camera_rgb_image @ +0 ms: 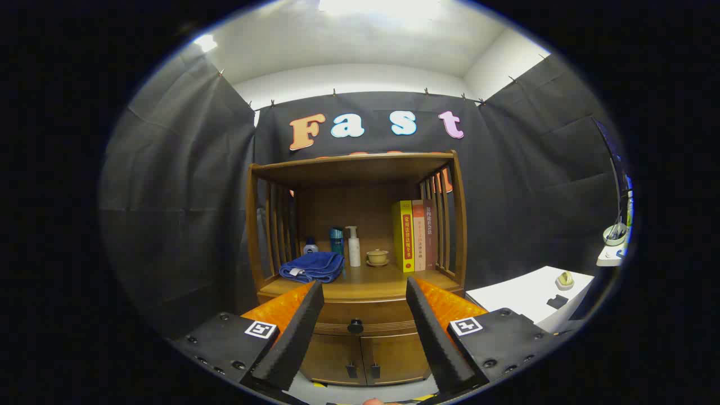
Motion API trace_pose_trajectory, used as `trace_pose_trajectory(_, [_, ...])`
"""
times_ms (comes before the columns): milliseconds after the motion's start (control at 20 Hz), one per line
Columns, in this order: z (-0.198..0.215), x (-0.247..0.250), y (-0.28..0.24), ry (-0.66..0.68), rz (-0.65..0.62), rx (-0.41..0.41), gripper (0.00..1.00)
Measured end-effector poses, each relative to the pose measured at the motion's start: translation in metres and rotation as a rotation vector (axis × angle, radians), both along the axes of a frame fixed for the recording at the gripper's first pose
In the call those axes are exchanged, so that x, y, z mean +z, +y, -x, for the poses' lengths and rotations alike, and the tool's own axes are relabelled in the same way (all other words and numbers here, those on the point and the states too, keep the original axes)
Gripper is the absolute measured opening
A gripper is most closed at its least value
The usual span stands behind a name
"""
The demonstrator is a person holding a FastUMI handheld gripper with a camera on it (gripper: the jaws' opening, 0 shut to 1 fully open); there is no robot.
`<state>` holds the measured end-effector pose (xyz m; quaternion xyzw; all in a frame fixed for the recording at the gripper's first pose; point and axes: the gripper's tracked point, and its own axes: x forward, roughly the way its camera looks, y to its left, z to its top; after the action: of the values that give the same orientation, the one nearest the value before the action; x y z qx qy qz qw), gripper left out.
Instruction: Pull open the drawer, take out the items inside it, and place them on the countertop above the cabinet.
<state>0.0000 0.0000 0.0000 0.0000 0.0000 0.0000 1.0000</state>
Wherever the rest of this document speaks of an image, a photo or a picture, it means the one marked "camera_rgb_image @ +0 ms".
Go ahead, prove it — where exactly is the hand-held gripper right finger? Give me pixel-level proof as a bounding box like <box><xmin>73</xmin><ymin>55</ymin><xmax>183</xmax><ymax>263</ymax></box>
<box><xmin>406</xmin><ymin>276</ymin><xmax>570</xmax><ymax>405</ymax></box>

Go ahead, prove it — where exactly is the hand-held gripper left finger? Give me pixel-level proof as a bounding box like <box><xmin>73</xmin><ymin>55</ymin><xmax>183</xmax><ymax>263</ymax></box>
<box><xmin>169</xmin><ymin>280</ymin><xmax>326</xmax><ymax>405</ymax></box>

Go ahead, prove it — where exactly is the wooden cabinet door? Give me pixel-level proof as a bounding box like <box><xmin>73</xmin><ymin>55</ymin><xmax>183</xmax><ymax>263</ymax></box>
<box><xmin>300</xmin><ymin>334</ymin><xmax>364</xmax><ymax>386</ymax></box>
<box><xmin>360</xmin><ymin>333</ymin><xmax>431</xmax><ymax>386</ymax></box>

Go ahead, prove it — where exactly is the wooden countertop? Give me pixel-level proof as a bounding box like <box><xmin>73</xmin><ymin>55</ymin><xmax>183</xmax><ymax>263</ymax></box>
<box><xmin>260</xmin><ymin>262</ymin><xmax>463</xmax><ymax>302</ymax></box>

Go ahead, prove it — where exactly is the wooden cabinet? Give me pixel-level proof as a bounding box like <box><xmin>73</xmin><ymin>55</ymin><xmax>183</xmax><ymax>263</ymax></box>
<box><xmin>246</xmin><ymin>150</ymin><xmax>469</xmax><ymax>388</ymax></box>

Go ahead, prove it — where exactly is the blue folded towel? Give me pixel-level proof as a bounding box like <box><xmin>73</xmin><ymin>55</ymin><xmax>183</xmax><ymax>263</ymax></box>
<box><xmin>279</xmin><ymin>251</ymin><xmax>345</xmax><ymax>284</ymax></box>

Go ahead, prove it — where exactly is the white table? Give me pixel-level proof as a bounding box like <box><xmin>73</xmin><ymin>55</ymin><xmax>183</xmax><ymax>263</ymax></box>
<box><xmin>466</xmin><ymin>265</ymin><xmax>596</xmax><ymax>334</ymax></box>

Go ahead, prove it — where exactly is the white pump bottle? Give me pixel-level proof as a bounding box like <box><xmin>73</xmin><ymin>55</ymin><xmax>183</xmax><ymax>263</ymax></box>
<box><xmin>345</xmin><ymin>226</ymin><xmax>362</xmax><ymax>267</ymax></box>

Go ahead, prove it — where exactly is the brown book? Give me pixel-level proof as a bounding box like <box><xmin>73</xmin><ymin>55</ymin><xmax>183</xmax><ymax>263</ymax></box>
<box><xmin>423</xmin><ymin>199</ymin><xmax>438</xmax><ymax>270</ymax></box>

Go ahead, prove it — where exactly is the orange book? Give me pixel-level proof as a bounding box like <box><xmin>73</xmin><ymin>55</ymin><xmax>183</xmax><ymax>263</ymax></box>
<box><xmin>412</xmin><ymin>200</ymin><xmax>427</xmax><ymax>272</ymax></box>

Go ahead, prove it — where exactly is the yellow book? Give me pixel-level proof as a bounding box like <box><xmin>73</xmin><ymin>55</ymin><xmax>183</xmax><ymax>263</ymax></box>
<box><xmin>392</xmin><ymin>200</ymin><xmax>415</xmax><ymax>273</ymax></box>

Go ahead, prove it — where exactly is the white shelf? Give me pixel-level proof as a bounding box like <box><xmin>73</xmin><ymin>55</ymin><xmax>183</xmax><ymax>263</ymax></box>
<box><xmin>596</xmin><ymin>243</ymin><xmax>627</xmax><ymax>267</ymax></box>

